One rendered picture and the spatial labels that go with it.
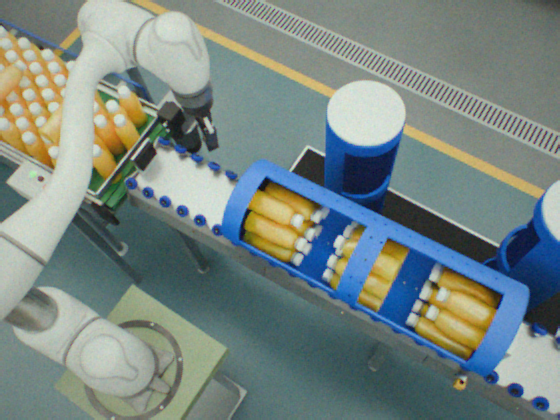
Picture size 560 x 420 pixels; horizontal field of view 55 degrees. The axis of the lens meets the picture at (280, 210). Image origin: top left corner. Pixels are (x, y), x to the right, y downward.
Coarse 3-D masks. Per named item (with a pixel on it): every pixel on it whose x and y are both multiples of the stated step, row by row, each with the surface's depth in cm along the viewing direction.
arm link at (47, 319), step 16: (32, 288) 124; (48, 288) 140; (32, 304) 123; (48, 304) 130; (64, 304) 137; (80, 304) 144; (16, 320) 122; (32, 320) 126; (48, 320) 132; (64, 320) 136; (80, 320) 141; (32, 336) 133; (48, 336) 134; (64, 336) 137; (48, 352) 138; (64, 352) 139
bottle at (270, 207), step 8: (256, 192) 166; (264, 192) 167; (256, 200) 165; (264, 200) 164; (272, 200) 164; (280, 200) 165; (248, 208) 168; (256, 208) 165; (264, 208) 164; (272, 208) 163; (280, 208) 163; (288, 208) 163; (264, 216) 166; (272, 216) 163; (280, 216) 162; (288, 216) 162; (288, 224) 164
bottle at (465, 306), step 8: (448, 296) 150; (456, 296) 149; (464, 296) 148; (472, 296) 150; (448, 304) 150; (456, 304) 148; (464, 304) 147; (472, 304) 147; (480, 304) 147; (456, 312) 149; (464, 312) 147; (472, 312) 147; (480, 312) 146; (488, 312) 146; (496, 312) 146; (472, 320) 147; (480, 320) 146; (488, 320) 146; (488, 328) 146
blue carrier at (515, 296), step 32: (320, 192) 162; (224, 224) 165; (320, 224) 181; (384, 224) 156; (320, 256) 179; (352, 256) 151; (416, 256) 171; (448, 256) 150; (320, 288) 162; (352, 288) 153; (512, 288) 145; (384, 320) 155; (512, 320) 140; (448, 352) 150; (480, 352) 142
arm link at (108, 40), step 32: (96, 0) 109; (96, 32) 105; (128, 32) 105; (96, 64) 105; (128, 64) 109; (64, 96) 102; (64, 128) 98; (64, 160) 95; (64, 192) 92; (0, 224) 89; (32, 224) 88; (64, 224) 92; (32, 256) 88
